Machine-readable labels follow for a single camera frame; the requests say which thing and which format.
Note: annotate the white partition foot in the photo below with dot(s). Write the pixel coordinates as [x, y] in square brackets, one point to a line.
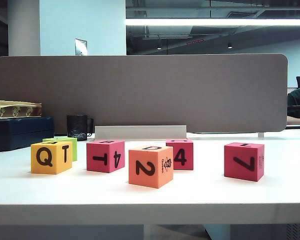
[261, 135]

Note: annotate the white table leg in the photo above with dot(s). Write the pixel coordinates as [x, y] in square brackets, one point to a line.
[217, 232]

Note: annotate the paper sign on pillar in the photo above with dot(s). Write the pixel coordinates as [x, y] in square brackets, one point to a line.
[80, 47]

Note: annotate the black mug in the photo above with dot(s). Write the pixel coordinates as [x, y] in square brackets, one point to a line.
[76, 126]

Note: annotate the pink foam block T 4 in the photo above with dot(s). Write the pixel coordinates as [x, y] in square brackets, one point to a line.
[102, 157]

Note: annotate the orange foam block 2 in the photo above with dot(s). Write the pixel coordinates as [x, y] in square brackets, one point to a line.
[145, 167]

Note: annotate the grey desk partition panel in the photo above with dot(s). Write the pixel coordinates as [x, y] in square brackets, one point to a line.
[152, 92]

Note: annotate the ceiling spotlight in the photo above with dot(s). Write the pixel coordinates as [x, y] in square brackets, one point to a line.
[230, 46]

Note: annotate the person in dark green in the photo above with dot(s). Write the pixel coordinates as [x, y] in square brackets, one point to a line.
[298, 101]

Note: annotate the pink foam block 7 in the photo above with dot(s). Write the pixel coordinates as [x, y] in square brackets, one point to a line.
[242, 162]

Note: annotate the red ceiling sign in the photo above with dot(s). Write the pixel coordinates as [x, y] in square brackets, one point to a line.
[195, 41]

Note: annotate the green foam block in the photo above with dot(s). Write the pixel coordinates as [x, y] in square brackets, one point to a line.
[74, 150]

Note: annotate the dark blue case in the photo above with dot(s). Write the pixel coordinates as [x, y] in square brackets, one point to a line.
[20, 132]

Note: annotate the yellow foam block Q T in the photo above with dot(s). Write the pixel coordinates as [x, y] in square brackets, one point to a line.
[47, 158]

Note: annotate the gold ornate box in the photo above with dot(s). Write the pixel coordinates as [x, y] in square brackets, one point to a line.
[17, 110]

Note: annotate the pink foam block 4 5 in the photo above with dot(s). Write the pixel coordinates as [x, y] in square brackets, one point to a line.
[182, 156]

